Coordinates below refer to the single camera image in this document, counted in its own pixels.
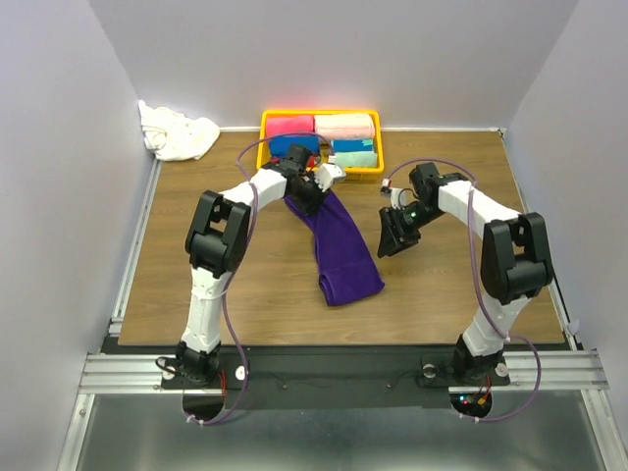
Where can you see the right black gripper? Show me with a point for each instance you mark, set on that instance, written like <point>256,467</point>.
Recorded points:
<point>393,238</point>

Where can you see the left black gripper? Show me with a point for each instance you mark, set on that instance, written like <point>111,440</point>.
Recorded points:
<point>310,206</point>

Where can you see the purple towel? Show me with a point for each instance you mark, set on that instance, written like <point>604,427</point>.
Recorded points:
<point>347,271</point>

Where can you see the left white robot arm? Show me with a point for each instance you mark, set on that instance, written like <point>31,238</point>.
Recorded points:
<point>217,239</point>

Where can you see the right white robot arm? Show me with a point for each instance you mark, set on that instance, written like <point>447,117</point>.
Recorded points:
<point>509,253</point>

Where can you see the blue rolled towel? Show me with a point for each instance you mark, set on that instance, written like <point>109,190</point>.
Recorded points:
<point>280,145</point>

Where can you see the teal mint rolled towel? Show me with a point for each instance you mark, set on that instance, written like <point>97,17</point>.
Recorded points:
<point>356,153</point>

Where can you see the yellow plastic basket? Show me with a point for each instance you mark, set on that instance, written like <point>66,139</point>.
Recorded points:
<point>353,173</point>

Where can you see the hot pink rolled towel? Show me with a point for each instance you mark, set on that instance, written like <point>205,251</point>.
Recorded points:
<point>289,124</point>

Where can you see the light pink rolled towel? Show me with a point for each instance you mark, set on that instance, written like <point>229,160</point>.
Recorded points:
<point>345,126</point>

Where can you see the white crumpled towel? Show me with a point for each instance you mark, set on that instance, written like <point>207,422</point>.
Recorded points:
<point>172,136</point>

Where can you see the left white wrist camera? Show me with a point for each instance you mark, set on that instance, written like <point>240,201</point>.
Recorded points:
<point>327,175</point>

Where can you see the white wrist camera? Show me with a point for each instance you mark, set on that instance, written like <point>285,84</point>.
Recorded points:
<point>327,175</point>
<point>393,194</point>

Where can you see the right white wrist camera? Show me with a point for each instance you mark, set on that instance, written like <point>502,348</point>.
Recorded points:
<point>393,194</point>

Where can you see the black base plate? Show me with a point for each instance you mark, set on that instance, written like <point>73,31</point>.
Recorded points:
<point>332,377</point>

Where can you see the aluminium frame rail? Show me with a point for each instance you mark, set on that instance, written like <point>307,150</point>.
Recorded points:
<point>561,371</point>

